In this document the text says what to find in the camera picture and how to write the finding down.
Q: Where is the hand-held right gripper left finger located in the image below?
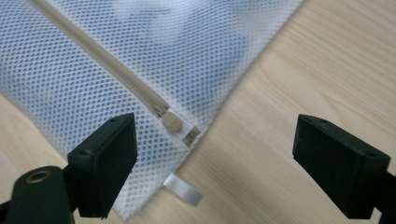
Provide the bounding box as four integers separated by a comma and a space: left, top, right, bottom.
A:
66, 112, 138, 219

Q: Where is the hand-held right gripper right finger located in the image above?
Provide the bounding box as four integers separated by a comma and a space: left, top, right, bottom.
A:
291, 113, 391, 220

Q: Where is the white mesh laundry bag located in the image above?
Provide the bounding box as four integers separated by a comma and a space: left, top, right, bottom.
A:
0, 0, 304, 222

